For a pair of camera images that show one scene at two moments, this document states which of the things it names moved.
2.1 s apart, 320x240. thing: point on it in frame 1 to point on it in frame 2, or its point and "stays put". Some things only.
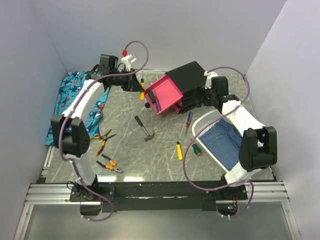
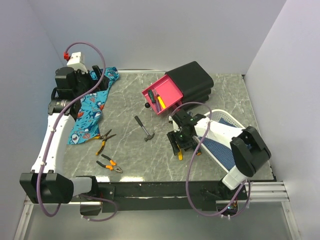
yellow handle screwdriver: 179,152 stays put
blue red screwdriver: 158,105 stays put
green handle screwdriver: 151,95 stays put
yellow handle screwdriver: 142,93 to 161,101
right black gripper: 201,92 to 173,137
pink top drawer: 167,92 stays put
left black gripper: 136,84 to 80,73
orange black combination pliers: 109,167 stays put
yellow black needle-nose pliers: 104,137 stays put
